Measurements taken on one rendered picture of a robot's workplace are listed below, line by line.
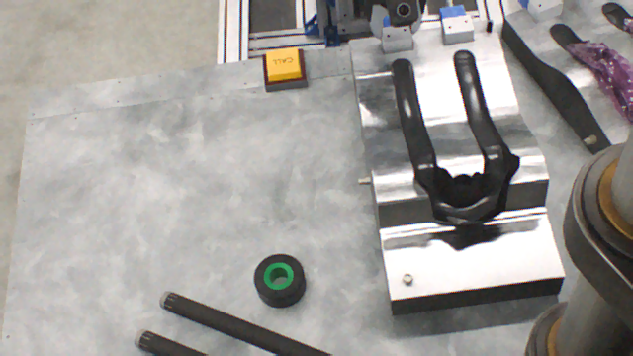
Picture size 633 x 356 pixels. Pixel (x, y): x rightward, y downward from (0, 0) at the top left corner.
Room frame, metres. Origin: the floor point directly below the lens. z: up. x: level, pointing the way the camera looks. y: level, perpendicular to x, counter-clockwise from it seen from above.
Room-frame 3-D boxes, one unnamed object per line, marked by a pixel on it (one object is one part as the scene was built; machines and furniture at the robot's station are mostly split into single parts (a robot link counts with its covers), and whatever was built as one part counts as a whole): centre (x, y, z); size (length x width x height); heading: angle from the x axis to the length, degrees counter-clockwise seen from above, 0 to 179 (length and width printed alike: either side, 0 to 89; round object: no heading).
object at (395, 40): (1.04, -0.19, 0.89); 0.13 x 0.05 x 0.05; 177
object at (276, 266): (0.61, 0.08, 0.82); 0.08 x 0.08 x 0.04
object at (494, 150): (0.78, -0.23, 0.92); 0.35 x 0.16 x 0.09; 177
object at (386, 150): (0.77, -0.22, 0.87); 0.50 x 0.26 x 0.14; 177
